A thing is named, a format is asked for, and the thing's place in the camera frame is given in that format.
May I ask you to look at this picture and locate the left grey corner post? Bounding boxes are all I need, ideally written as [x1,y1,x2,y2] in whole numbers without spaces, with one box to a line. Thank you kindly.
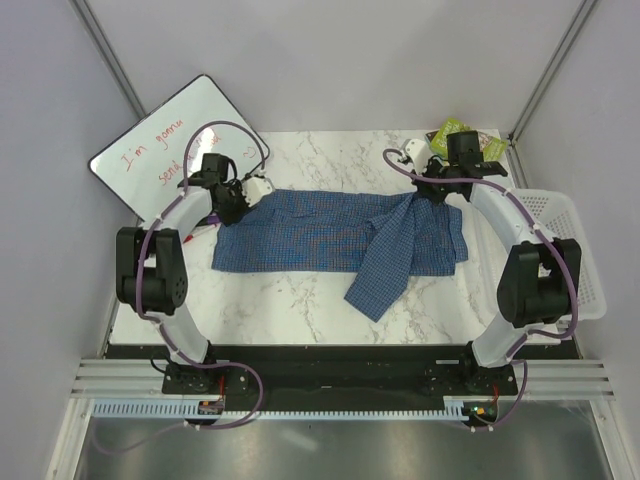
[70,0,147,120]

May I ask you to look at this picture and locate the red marker pen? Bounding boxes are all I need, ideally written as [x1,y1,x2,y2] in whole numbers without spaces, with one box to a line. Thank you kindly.
[183,225,216,243]

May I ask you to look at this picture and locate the blue checked long sleeve shirt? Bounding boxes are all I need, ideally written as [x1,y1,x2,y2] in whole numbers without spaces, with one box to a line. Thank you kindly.
[211,190,469,322]

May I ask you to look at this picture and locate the white perforated plastic basket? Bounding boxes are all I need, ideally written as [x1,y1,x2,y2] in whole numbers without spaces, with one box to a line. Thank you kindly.
[504,188,607,324]

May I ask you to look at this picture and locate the whiteboard with red writing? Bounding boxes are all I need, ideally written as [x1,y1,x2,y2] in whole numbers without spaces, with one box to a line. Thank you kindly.
[88,75,270,221]

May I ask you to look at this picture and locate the right grey corner post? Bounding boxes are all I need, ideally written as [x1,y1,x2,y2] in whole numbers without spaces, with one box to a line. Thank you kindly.
[507,0,599,144]

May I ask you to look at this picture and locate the aluminium frame rails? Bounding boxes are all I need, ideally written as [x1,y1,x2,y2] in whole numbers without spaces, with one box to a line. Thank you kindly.
[58,339,639,478]

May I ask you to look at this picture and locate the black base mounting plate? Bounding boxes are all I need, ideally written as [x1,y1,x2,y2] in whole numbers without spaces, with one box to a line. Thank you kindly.
[162,345,518,413]

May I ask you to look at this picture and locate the green illustrated book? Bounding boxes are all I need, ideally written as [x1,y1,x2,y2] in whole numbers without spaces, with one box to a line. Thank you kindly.
[425,117,507,162]

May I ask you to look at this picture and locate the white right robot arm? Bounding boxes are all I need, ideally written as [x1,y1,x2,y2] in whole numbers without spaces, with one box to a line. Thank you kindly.
[402,131,582,394]

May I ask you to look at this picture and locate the white slotted cable duct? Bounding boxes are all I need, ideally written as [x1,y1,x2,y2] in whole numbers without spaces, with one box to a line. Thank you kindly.
[92,398,478,421]

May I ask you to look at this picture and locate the grey corner post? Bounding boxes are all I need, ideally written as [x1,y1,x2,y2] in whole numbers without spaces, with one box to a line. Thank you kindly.
[70,0,147,120]
[507,0,599,144]

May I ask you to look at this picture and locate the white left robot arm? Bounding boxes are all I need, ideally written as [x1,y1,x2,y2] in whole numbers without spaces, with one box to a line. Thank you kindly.
[115,153,248,393]

